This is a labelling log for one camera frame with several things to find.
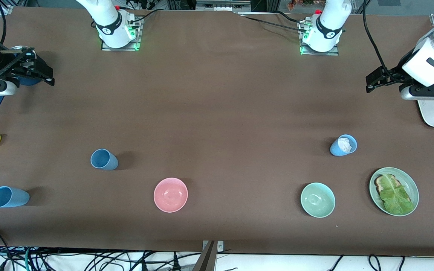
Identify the light green bowl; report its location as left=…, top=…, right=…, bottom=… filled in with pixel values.
left=300, top=182, right=336, bottom=218

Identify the blue plastic cup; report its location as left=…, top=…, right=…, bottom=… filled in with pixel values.
left=90, top=148, right=119, bottom=171
left=0, top=186, right=30, bottom=208
left=330, top=134, right=358, bottom=157

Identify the toast slice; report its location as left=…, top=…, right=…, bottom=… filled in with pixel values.
left=374, top=174, right=413, bottom=206

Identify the glass pot lid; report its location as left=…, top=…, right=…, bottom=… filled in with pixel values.
left=0, top=46, right=35, bottom=54

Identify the small metal table bracket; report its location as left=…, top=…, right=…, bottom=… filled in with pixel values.
left=202, top=241, right=224, bottom=252

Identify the crumpled white paper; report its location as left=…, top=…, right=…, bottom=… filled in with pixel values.
left=338, top=137, right=354, bottom=153

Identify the green lettuce leaf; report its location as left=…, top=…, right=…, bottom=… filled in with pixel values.
left=379, top=175, right=415, bottom=216

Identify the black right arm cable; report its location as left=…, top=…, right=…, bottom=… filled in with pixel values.
left=0, top=0, right=35, bottom=82

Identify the pink bowl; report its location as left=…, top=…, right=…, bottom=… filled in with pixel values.
left=153, top=177, right=188, bottom=213

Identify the light green plate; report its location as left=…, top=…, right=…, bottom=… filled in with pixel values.
left=369, top=167, right=419, bottom=217

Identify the dried flower bunch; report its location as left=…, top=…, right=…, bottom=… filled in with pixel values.
left=288, top=0, right=325, bottom=10

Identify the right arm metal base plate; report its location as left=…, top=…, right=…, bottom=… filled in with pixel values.
left=101, top=15, right=141, bottom=52

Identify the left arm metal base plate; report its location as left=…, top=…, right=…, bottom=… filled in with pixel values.
left=298, top=19, right=339, bottom=56

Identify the dark camera mount pole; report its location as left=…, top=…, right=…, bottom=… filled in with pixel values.
left=193, top=241, right=217, bottom=271

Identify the grey metal frame beam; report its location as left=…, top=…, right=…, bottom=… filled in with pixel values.
left=196, top=0, right=251, bottom=12

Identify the black table cable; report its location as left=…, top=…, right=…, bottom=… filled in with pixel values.
left=238, top=14, right=305, bottom=33
left=128, top=9, right=162, bottom=22
left=274, top=11, right=309, bottom=24

